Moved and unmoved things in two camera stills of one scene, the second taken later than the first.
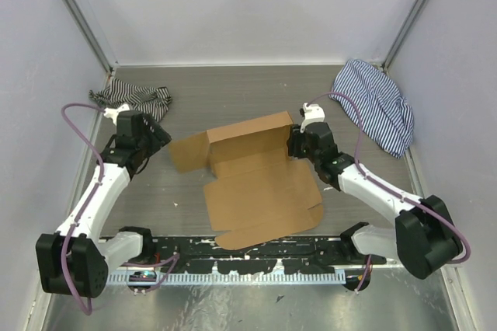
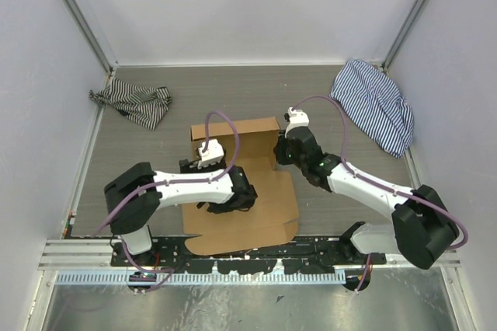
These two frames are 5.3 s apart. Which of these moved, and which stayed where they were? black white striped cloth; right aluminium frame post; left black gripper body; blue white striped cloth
Moved: left black gripper body
Stayed: right aluminium frame post; blue white striped cloth; black white striped cloth
